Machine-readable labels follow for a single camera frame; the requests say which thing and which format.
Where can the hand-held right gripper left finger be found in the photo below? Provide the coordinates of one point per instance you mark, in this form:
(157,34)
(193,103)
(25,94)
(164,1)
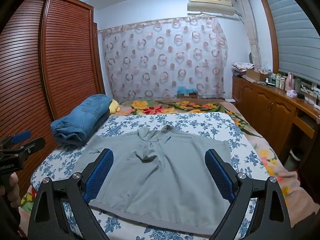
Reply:
(98,175)

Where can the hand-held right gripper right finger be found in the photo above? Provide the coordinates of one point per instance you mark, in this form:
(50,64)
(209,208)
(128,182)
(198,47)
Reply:
(220,177)

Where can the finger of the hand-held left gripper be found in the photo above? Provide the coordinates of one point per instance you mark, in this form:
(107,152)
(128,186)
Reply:
(33,145)
(22,136)

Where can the grey pants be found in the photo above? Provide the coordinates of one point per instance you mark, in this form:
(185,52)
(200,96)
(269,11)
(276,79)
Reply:
(165,170)

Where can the person's left forearm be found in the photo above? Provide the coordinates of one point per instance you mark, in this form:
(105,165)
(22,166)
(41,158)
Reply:
(7,220)

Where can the person's left hand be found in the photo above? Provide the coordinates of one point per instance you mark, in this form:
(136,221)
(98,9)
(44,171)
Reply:
(13,190)

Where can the blue floral bed sheet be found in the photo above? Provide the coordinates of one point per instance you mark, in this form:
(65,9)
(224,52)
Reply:
(207,125)

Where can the folded blue jeans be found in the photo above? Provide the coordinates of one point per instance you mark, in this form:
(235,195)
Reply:
(82,120)

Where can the yellow plush toy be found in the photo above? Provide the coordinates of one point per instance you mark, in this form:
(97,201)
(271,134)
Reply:
(115,106)

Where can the white trash bin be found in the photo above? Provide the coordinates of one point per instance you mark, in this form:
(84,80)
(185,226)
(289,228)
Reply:
(293,158)

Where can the wooden sideboard cabinet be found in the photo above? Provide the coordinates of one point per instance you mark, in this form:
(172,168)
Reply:
(262,105)

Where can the wooden louvred wardrobe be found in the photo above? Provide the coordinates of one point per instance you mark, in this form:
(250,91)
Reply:
(62,55)

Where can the colourful floral blanket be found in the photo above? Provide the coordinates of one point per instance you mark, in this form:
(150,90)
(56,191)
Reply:
(160,107)

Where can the blue plastic bag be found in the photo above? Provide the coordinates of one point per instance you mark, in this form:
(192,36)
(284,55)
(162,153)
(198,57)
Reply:
(186,89)

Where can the cardboard box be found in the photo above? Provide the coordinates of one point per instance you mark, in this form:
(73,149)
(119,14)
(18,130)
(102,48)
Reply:
(255,75)

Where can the pink tissue box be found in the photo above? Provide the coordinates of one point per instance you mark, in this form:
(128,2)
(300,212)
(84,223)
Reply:
(291,93)

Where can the row of toiletry bottles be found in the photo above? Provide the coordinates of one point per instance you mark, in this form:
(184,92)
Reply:
(282,81)

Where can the circle patterned curtain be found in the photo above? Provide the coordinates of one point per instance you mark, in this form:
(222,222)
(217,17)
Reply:
(162,55)

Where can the beige lace curtain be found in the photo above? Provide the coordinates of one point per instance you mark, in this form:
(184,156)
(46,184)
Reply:
(251,30)

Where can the grey window blind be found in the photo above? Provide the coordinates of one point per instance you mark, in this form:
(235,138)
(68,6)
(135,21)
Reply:
(295,37)

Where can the cream air conditioner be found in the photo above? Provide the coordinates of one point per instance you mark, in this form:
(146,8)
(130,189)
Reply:
(212,2)

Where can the wooden window frame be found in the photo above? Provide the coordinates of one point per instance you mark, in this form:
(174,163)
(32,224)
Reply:
(271,42)

